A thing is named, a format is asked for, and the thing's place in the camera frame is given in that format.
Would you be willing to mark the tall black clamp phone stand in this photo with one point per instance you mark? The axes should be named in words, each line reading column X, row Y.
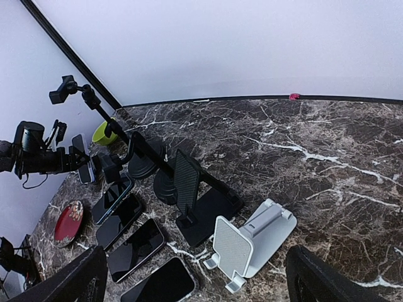
column 163, row 185

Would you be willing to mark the large blue-edged smartphone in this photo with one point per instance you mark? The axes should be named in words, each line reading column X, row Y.
column 111, row 199

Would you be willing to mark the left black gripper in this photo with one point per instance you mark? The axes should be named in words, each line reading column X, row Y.
column 72, row 161

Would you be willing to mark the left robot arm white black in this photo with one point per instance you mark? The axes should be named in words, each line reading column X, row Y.
column 30, row 153

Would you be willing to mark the red floral plate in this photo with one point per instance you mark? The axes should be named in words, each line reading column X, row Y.
column 68, row 224

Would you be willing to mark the small pink object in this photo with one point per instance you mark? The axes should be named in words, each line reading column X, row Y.
column 294, row 96

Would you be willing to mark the short black round-base stand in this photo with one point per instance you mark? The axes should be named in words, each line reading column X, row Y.
column 143, row 159

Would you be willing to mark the black smartphone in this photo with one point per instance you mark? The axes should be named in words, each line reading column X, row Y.
column 136, row 250
column 119, row 222

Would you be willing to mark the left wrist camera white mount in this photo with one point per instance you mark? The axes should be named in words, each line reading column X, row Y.
column 57, row 135

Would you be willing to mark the lime green phone holder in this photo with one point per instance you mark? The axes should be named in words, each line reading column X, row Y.
column 103, row 135

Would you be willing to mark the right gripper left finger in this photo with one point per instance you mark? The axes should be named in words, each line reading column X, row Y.
column 83, row 279

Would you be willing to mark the white phone stand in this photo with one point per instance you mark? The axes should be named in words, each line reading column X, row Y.
column 240, row 253

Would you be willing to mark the left black frame post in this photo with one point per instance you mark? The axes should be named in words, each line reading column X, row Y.
column 73, row 57

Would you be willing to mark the white-cased smartphone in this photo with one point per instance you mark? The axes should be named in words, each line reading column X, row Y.
column 171, row 282

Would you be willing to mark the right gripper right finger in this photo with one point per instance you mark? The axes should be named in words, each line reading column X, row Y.
column 309, row 278

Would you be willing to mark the black folding phone stand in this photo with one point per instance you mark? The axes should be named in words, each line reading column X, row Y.
column 201, row 198

